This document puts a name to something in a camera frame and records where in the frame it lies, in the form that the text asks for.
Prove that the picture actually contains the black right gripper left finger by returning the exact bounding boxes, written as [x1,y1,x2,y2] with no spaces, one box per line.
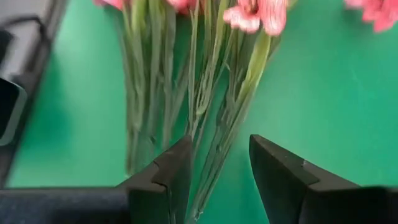
[0,135,193,224]

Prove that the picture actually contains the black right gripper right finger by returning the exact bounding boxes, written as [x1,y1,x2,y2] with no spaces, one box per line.
[248,134,398,224]

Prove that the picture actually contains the pink artificial flower bunch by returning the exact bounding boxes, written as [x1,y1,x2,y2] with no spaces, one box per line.
[343,0,398,34]
[93,0,298,224]

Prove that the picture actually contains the green table mat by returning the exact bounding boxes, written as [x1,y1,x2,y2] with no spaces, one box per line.
[6,0,398,224]

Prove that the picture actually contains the black device with grey rim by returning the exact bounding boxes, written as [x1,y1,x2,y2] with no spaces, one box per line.
[0,77,29,147]

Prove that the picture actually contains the black table frame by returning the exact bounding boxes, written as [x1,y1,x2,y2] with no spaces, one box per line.
[0,0,68,189]

